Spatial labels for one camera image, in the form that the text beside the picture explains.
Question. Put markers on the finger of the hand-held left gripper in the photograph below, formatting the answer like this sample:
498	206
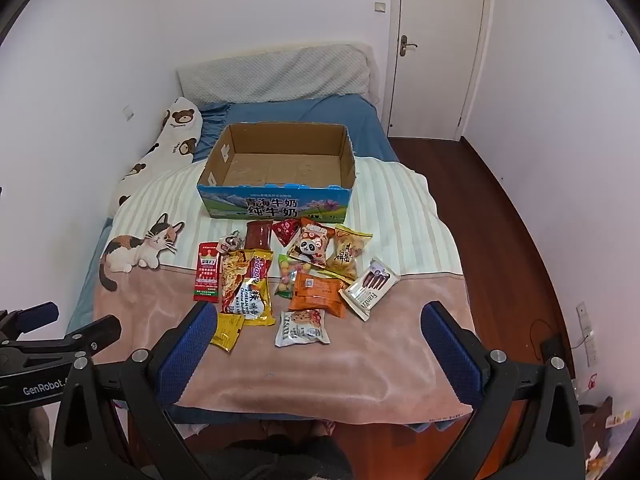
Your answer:
95	332
35	315

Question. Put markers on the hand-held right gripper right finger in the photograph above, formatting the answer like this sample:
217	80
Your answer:
450	355

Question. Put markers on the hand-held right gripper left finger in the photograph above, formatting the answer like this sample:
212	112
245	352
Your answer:
187	347

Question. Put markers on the large yellow noodle packet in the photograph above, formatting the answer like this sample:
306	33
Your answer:
240	275

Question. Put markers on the colourful candy packet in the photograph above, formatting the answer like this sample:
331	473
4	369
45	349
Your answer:
287	275

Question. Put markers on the orange cake packet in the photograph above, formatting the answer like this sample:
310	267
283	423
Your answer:
315	292

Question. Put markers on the orange panda snack packet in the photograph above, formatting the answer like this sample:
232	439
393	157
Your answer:
312	245

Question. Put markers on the cardboard box with blue print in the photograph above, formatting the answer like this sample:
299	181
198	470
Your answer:
280	170

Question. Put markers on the small yellow sachet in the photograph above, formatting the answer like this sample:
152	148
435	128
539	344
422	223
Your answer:
227	332

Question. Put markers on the red packet with green label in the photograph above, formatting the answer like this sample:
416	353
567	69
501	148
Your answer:
207	272

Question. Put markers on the yellow packet with black print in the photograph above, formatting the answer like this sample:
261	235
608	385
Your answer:
260	310

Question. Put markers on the white chocolate stick packet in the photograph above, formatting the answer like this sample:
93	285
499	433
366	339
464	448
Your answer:
370	287

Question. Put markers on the small grey snack packet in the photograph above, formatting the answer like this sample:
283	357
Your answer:
231	241

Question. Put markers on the white cookie packet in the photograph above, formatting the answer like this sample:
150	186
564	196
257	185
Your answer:
302	327

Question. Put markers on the cat print blanket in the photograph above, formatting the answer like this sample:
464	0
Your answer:
400	240

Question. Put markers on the dark red sausage packet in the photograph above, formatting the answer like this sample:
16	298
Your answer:
258	235

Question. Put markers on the yellow cracker packet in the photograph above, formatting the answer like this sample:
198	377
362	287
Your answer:
350	252

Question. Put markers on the red triangular packet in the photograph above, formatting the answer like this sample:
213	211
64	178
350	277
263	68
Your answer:
285	231

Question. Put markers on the brown clutter with stickers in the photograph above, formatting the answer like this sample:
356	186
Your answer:
607	430

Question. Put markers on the bear print pillow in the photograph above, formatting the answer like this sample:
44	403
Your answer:
172	140

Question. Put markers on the blue bed sheet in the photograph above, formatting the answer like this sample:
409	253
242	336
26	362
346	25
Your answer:
360	125

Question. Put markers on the grey dotted pillow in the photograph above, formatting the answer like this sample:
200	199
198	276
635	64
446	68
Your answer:
275	72

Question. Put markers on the white door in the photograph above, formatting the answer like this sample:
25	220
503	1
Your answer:
435	45

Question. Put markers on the white wall socket strip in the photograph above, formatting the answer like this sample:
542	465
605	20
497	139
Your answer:
587	335

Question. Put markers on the white wall socket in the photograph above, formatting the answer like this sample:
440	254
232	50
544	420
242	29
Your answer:
129	113

